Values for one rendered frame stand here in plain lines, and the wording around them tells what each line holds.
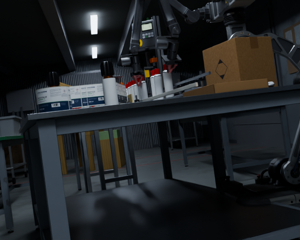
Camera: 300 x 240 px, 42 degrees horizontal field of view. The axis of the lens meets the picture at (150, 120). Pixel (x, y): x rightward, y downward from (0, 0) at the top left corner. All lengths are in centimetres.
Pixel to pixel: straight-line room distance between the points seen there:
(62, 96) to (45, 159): 96
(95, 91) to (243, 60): 110
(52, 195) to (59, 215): 7
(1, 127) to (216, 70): 278
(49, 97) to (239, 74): 106
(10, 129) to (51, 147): 301
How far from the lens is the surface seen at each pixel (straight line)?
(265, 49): 215
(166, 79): 231
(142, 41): 282
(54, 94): 227
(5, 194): 349
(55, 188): 138
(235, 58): 204
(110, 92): 248
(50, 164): 138
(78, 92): 268
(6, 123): 437
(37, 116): 134
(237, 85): 163
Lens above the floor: 75
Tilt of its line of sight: 1 degrees up
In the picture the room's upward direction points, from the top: 8 degrees counter-clockwise
